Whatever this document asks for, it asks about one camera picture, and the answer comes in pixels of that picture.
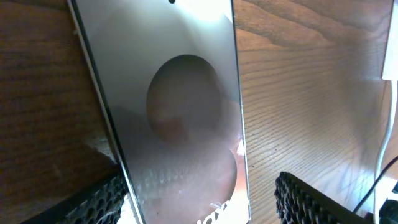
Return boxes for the black USB charging cable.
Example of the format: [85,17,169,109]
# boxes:
[353,155,398,215]

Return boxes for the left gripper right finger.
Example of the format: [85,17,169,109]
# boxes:
[274,172,370,224]

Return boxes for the white power strip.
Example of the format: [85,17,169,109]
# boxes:
[381,0,397,81]

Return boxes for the white power strip cord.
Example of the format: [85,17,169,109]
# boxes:
[373,79,398,224]

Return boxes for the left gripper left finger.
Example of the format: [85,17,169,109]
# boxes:
[22,172,128,224]

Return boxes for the Galaxy smartphone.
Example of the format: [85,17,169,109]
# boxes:
[68,0,250,223]

